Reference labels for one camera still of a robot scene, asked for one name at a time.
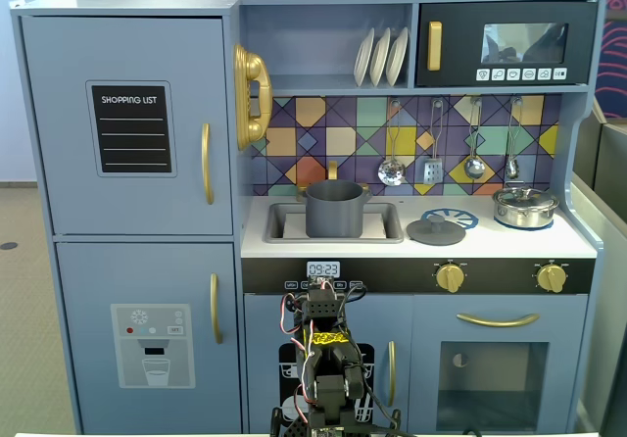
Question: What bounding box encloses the white toy plate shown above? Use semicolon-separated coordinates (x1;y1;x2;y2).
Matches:
353;26;376;88
385;26;410;87
368;26;392;88

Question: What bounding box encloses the gold oven handle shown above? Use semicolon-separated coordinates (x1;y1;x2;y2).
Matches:
456;313;541;329

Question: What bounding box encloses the steel slotted spatula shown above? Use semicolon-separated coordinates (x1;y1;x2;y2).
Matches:
423;98;445;185

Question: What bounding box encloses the blue toy play kitchen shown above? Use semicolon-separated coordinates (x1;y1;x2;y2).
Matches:
10;0;608;436

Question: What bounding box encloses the digital clock display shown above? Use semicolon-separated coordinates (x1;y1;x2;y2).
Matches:
306;261;341;278

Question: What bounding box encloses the black shopping list chalkboard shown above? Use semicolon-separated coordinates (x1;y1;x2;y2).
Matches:
85;80;177;178

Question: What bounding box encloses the gold microwave handle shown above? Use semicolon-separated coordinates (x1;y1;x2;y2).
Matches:
426;21;443;73

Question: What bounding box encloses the blue oven door with window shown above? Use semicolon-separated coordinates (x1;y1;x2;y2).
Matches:
410;294;589;433

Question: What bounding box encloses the steel slotted skimmer spoon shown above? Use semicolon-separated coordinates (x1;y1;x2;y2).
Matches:
377;98;408;187

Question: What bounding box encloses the steel ladle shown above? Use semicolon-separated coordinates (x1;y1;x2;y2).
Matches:
463;97;486;180

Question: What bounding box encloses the gold toy faucet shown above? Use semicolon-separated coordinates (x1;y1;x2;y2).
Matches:
295;160;369;198

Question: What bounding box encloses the blue dishwasher door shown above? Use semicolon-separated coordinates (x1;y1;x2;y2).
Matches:
243;293;413;434

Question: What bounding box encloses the black toy microwave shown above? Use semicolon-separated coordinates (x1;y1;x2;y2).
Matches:
414;0;599;88

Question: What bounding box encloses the gray toy sink basin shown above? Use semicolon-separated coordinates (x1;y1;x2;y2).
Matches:
265;201;406;245

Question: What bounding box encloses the gold dishwasher handle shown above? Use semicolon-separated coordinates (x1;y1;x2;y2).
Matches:
387;340;397;408

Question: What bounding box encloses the blue freezer door with dispenser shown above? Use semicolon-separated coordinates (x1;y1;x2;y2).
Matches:
55;241;244;434

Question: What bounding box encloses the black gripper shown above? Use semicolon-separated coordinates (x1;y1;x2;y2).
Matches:
309;285;344;306

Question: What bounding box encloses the gold fridge door handle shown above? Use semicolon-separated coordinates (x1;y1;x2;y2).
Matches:
201;122;216;206

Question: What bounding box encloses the shiny steel pot with lid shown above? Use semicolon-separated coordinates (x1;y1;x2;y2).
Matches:
492;181;560;229

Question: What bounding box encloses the gold freezer door handle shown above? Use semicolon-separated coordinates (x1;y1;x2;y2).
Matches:
210;272;223;345

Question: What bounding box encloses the black Dell monitor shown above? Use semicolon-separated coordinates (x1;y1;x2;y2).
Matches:
571;101;627;198

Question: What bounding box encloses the gray pot lid with knob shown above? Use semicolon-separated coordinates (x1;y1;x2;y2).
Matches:
406;214;467;247

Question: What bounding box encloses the gold toy telephone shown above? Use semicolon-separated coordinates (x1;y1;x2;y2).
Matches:
232;43;273;152

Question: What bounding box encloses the blue fridge door with chalkboard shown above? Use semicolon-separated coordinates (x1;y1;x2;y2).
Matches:
20;15;234;236

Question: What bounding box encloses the gray rounded desk divider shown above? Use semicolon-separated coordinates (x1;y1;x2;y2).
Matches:
567;176;627;436

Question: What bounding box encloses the gray toy cooking pot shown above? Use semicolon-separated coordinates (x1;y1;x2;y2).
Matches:
297;179;372;239

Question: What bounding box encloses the gold stove knob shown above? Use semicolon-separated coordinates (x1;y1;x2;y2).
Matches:
434;264;466;293
535;264;568;293

